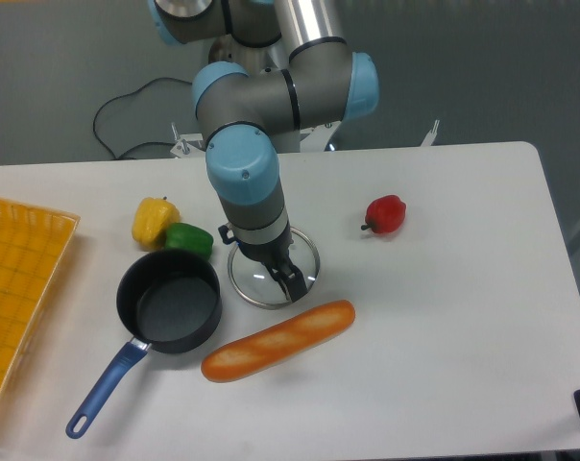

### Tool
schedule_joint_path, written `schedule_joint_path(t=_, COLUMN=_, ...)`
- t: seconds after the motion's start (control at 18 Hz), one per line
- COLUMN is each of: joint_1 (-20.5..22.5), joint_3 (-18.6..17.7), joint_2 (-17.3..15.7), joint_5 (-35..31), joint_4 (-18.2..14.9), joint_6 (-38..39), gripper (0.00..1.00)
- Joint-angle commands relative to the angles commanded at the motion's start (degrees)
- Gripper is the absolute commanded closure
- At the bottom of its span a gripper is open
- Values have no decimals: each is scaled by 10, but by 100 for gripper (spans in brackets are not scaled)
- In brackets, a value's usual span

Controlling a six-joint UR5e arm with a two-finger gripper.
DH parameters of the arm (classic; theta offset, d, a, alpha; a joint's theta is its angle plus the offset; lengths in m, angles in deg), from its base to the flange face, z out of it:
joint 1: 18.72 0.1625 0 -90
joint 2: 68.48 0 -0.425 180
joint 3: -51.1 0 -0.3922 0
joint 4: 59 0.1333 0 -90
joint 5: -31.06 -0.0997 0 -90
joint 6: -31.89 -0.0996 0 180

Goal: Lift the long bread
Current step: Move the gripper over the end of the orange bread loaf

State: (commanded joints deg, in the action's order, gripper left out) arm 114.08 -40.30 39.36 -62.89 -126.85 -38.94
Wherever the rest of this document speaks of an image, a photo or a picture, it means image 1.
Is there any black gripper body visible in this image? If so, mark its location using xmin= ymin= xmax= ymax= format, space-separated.
xmin=218 ymin=224 xmax=294 ymax=276

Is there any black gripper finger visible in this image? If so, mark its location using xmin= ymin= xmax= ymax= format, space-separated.
xmin=283 ymin=263 xmax=307 ymax=302
xmin=266 ymin=265 xmax=286 ymax=294

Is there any long orange baguette bread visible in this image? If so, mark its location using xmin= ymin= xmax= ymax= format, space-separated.
xmin=201 ymin=300 xmax=355 ymax=383

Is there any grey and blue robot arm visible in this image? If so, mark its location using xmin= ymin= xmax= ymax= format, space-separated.
xmin=149 ymin=1 xmax=379 ymax=308

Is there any glass lid with blue knob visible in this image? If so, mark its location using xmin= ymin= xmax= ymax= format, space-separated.
xmin=227 ymin=227 xmax=321 ymax=309

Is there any green bell pepper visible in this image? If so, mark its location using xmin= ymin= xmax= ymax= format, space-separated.
xmin=164 ymin=223 xmax=214 ymax=260

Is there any red bell pepper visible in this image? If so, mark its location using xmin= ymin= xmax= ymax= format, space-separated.
xmin=361 ymin=195 xmax=406 ymax=234

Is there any yellow bell pepper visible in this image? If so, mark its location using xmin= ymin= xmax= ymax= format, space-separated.
xmin=132 ymin=197 xmax=181 ymax=251

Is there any yellow plastic basket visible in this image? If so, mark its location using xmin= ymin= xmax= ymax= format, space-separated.
xmin=0 ymin=198 xmax=80 ymax=400

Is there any black pot with blue handle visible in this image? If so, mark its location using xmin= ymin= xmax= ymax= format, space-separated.
xmin=65 ymin=249 xmax=223 ymax=439

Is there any black cable on floor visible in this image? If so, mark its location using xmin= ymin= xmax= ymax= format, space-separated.
xmin=92 ymin=77 xmax=195 ymax=160

